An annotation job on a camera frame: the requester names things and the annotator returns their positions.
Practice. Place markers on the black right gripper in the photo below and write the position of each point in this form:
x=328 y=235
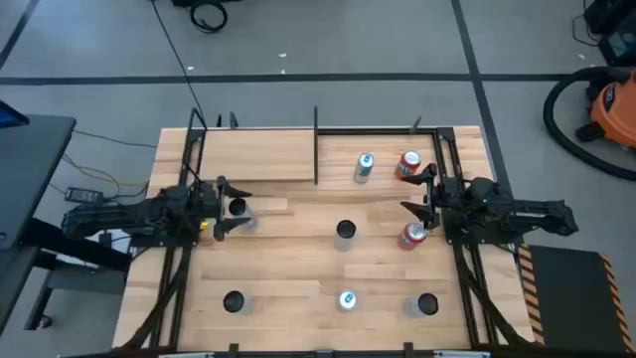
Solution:
x=447 y=196

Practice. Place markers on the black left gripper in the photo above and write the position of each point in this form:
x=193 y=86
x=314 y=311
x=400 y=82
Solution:
x=208 y=206

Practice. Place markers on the white Celsius Arctic can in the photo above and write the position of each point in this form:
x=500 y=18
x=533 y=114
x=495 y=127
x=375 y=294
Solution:
x=238 y=206
x=426 y=304

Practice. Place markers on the red Fanta can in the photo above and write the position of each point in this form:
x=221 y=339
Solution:
x=408 y=163
x=411 y=234

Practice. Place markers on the blue silver Red Bull can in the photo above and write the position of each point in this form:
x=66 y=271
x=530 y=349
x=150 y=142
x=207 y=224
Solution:
x=364 y=166
x=348 y=300

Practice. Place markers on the white Celsius can orange print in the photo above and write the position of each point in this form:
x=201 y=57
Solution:
x=345 y=230
x=233 y=302

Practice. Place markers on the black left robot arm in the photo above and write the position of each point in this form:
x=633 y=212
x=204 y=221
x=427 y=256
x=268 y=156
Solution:
x=124 y=214

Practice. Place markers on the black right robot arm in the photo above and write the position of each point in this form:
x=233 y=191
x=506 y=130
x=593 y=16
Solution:
x=517 y=211

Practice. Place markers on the wooden shelf board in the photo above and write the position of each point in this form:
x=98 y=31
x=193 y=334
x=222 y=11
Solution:
x=258 y=154

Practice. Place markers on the white paper sheet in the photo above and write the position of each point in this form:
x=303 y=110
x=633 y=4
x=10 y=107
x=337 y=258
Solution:
x=120 y=243

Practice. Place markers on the black power adapter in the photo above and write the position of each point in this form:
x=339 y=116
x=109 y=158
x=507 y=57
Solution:
x=84 y=195

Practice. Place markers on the orange shop vacuum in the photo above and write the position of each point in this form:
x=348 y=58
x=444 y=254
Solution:
x=548 y=112
x=618 y=109

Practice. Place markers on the black mat hazard stripes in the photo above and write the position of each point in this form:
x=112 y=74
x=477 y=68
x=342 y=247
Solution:
x=566 y=293

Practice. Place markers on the black desk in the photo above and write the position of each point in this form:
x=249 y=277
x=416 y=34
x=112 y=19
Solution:
x=30 y=169

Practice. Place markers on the blue screen device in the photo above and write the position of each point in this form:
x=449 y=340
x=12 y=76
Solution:
x=9 y=117

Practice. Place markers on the black equipment case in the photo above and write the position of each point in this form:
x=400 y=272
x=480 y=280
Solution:
x=616 y=30

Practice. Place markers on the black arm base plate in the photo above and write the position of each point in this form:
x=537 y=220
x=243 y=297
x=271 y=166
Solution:
x=149 y=241
x=489 y=237

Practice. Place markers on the black aluminium table frame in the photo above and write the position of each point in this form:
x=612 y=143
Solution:
x=377 y=131

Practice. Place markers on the black shelf divider post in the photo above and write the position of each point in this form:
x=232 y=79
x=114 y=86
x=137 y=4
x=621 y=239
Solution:
x=315 y=149

